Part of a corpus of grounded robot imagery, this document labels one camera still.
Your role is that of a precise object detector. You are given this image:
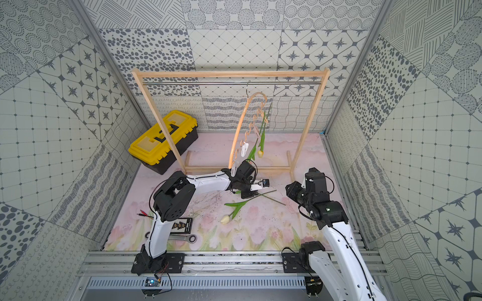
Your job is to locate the yellow tulip flower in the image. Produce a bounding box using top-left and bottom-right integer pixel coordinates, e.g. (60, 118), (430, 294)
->
(247, 105), (272, 161)

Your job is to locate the beige wavy clothes hanger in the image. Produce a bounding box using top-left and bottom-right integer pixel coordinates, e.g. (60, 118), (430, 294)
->
(228, 92), (268, 174)

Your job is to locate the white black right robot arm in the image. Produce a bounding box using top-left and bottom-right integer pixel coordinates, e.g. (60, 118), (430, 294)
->
(286, 168), (387, 300)

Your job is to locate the white clothespin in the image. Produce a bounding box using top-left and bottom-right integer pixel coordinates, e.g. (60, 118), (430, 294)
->
(241, 142), (249, 158)

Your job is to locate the cream white tulip flower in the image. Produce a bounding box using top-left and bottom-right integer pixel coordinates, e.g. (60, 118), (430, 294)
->
(220, 191), (284, 224)

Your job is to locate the floral pink table mat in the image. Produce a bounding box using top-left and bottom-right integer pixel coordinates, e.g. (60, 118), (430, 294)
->
(104, 134), (341, 251)

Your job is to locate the beige clothespin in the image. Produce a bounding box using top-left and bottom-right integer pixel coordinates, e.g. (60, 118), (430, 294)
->
(262, 110), (269, 125)

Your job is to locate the black bit set case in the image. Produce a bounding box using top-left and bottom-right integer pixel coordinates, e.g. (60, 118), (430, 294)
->
(171, 218), (193, 235)

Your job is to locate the silver ratchet wrench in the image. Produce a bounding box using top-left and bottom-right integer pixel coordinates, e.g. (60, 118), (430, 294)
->
(145, 232), (197, 243)

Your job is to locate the yellow black toolbox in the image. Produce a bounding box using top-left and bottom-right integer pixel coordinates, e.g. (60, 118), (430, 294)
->
(128, 110), (198, 174)

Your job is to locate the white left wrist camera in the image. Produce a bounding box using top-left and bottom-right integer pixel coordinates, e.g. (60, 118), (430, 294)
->
(251, 179), (270, 191)

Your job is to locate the wooden clothes rack frame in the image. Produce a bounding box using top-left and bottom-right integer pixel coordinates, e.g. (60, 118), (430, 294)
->
(131, 68), (330, 179)

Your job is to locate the aluminium rail base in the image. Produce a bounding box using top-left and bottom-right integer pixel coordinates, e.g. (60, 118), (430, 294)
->
(77, 250), (389, 290)

